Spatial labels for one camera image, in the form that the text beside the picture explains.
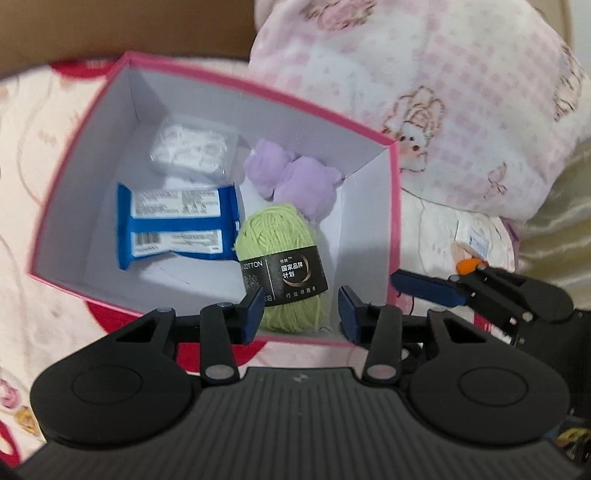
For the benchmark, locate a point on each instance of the pink checked pillow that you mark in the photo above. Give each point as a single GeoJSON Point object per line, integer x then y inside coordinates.
{"type": "Point", "coordinates": [438, 69]}

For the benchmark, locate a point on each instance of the brown pillow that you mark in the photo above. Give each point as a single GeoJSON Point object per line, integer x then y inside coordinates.
{"type": "Point", "coordinates": [115, 27]}

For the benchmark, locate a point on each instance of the pink cardboard box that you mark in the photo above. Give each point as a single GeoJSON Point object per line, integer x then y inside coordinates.
{"type": "Point", "coordinates": [92, 230]}

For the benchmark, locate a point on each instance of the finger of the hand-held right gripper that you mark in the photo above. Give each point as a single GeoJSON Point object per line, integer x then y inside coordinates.
{"type": "Point", "coordinates": [425, 286]}
{"type": "Point", "coordinates": [521, 284]}

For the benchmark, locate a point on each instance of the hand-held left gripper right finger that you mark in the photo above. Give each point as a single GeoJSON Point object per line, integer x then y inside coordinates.
{"type": "Point", "coordinates": [352, 316]}

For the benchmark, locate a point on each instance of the orange makeup sponge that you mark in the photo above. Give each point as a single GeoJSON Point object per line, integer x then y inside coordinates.
{"type": "Point", "coordinates": [468, 266]}

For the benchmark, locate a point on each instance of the purple plush toy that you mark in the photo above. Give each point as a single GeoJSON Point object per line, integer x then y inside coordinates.
{"type": "Point", "coordinates": [304, 184]}

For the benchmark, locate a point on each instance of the small white packet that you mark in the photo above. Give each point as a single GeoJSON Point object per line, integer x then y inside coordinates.
{"type": "Point", "coordinates": [480, 240]}

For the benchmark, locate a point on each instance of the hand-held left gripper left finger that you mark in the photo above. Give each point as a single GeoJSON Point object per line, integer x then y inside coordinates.
{"type": "Point", "coordinates": [253, 318]}

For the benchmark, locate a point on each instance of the green yarn ball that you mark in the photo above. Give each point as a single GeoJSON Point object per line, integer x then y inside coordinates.
{"type": "Point", "coordinates": [272, 230]}

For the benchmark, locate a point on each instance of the gold satin curtain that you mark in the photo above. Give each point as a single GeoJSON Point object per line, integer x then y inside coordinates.
{"type": "Point", "coordinates": [558, 230]}

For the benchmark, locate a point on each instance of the clear plastic floss pick box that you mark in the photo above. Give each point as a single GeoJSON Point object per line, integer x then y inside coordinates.
{"type": "Point", "coordinates": [194, 147]}

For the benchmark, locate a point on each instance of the blue snack packet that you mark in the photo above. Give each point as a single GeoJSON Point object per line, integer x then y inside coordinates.
{"type": "Point", "coordinates": [180, 221]}

